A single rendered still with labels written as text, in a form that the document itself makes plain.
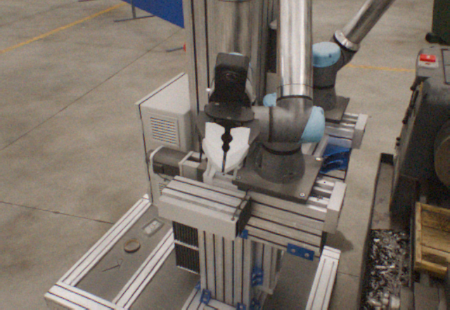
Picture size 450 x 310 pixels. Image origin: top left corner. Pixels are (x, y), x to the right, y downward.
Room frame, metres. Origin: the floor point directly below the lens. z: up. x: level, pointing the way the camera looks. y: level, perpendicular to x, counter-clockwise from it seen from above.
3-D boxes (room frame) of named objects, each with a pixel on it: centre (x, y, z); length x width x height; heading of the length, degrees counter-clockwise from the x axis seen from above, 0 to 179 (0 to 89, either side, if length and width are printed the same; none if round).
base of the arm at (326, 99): (1.40, -0.34, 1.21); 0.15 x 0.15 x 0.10
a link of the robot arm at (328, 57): (1.41, -0.35, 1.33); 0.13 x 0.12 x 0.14; 146
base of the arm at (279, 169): (0.95, -0.14, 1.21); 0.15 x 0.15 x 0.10
